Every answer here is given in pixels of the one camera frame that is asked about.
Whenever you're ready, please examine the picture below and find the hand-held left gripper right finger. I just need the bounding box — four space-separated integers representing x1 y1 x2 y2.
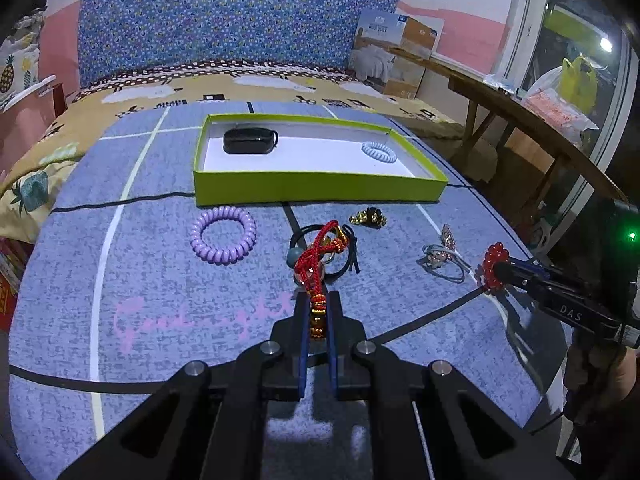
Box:
325 290 577 480

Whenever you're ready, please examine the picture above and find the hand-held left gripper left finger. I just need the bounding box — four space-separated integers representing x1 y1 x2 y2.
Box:
57 291 310 480

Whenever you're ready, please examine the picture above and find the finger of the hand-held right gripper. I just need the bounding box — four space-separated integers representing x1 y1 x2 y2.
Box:
506 259 592 294
494 263 622 343

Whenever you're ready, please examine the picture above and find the red bead bracelet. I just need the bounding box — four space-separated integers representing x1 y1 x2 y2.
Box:
480 241 512 292

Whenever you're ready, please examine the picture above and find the red braided cord bracelet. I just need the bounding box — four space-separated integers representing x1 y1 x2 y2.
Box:
294 220 347 341

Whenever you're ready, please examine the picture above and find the grey hair tie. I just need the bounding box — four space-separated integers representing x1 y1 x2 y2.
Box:
419 243 472 283

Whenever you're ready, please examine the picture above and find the black hair tie teal bead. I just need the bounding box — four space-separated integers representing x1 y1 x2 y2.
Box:
287 223 363 286

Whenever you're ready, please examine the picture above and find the purple coil hair tie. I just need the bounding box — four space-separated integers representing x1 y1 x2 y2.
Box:
189 206 257 266

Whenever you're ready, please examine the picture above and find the gold bead hair clip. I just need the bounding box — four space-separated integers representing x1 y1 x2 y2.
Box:
348 206 388 229

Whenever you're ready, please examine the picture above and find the green cardboard box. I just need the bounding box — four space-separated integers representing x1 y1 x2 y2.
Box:
193 113 449 207

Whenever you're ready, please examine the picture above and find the person's right hand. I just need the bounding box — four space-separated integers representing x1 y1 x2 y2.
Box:
566 339 640 425

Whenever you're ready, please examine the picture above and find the blue lined mat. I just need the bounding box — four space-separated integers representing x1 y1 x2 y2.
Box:
7 97 576 466

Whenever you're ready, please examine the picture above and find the white plastic bag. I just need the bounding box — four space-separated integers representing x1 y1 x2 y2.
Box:
520 66 599 147

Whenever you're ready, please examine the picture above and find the wooden table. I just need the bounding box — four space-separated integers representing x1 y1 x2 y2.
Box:
385 45 632 203

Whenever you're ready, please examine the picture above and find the yellow bag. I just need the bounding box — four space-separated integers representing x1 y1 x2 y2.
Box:
559 56 599 107

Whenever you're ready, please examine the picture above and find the black smart band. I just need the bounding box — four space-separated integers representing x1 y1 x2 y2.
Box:
222 127 280 156

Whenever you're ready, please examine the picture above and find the cardboard quilt box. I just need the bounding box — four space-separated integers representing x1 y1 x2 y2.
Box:
347 8 446 102

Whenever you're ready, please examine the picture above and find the yellow sheep print bedsheet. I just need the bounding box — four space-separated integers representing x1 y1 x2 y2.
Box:
0 61 463 248

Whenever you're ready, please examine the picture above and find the blue floral headboard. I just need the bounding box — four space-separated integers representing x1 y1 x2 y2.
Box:
77 0 404 90

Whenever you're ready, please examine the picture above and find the reddish brown cabinet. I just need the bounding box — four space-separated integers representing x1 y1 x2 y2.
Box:
0 76 69 173

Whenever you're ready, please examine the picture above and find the pineapple print pillow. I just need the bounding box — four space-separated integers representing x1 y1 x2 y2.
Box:
0 9 47 111

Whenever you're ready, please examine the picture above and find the black cable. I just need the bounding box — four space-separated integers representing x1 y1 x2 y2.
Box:
522 405 573 437

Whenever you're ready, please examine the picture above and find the light blue coil hair tie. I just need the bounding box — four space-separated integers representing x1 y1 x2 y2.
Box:
361 141 397 163

